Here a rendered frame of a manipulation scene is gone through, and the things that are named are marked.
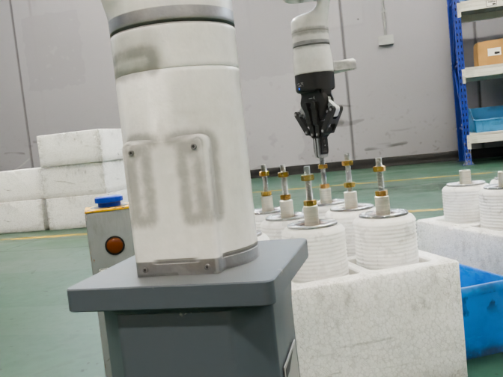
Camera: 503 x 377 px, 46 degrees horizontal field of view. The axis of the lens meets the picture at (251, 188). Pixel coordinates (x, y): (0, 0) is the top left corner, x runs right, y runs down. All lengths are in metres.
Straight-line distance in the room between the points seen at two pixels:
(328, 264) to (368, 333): 0.11
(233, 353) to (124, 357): 0.08
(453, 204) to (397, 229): 0.38
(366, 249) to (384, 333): 0.13
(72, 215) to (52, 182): 0.22
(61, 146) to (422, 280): 2.81
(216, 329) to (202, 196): 0.09
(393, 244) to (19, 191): 3.00
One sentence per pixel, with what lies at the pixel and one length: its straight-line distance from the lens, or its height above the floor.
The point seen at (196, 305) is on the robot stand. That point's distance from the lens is 0.39.
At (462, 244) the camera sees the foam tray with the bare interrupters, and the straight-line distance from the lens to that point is 1.21.
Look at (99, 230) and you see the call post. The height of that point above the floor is 0.29.
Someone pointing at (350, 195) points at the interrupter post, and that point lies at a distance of 1.04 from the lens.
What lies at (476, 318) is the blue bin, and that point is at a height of 0.07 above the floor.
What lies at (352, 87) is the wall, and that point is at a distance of 5.95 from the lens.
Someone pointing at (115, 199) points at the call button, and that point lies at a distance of 0.86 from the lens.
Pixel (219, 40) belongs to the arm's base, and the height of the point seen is 0.46.
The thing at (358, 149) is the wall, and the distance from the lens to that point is 5.94.
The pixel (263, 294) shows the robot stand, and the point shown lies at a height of 0.29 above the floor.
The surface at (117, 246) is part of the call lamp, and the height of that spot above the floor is 0.26.
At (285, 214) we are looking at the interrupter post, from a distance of 1.00.
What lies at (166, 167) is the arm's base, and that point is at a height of 0.37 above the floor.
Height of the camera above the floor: 0.39
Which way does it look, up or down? 5 degrees down
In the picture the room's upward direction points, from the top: 6 degrees counter-clockwise
